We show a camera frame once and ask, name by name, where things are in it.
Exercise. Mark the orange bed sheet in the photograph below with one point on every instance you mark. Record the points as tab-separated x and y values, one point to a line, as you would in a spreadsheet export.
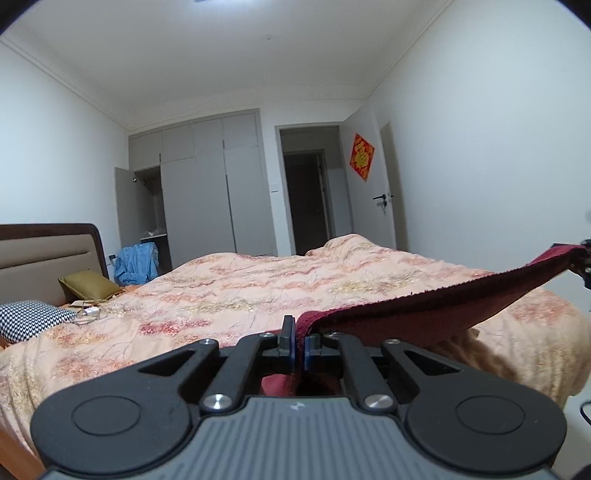
14	445

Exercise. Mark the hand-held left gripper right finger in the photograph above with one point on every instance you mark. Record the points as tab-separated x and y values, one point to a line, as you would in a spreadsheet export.
310	354

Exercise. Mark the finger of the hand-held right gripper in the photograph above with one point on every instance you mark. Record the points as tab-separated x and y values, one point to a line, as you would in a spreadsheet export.
585	272

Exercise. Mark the blue garment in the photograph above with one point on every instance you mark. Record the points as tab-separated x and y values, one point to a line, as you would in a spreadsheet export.
136	264

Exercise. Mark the floral pink quilt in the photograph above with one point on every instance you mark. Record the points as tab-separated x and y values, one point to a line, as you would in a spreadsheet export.
231	295

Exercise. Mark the olive green pillow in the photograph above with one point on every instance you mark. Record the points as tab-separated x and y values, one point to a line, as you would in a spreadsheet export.
90	285

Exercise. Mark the red diamond door decoration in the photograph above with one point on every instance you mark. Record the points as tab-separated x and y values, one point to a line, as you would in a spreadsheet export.
362	156

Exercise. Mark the white room door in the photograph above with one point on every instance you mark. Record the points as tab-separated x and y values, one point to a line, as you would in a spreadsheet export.
369	217

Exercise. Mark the grey built-in wardrobe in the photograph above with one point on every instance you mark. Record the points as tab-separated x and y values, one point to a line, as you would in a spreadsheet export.
203	194

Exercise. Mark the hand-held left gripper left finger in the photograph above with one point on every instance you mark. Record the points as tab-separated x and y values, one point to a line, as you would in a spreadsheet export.
288	346

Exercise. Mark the padded wooden bed headboard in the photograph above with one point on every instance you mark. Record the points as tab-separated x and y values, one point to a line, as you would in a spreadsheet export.
46	258

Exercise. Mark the dark red sweater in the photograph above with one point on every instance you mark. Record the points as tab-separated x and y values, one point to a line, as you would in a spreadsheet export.
415	309

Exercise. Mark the black white houndstooth pillow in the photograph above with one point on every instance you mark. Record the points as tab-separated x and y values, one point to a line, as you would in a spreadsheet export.
27	319

